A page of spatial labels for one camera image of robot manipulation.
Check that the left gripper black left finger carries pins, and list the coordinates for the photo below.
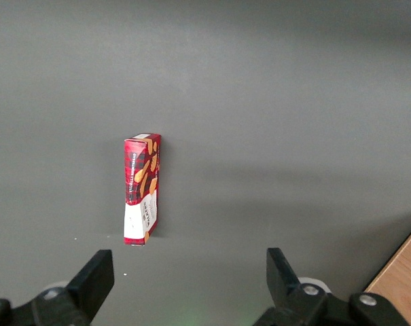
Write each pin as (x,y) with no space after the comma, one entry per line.
(89,282)

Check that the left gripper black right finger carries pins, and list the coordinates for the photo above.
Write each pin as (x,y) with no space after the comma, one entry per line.
(283,282)

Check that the red tartan shortbread box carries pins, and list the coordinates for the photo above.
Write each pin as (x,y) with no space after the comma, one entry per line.
(140,176)

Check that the wooden two-drawer cabinet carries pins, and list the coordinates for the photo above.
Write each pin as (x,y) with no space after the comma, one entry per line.
(407,282)

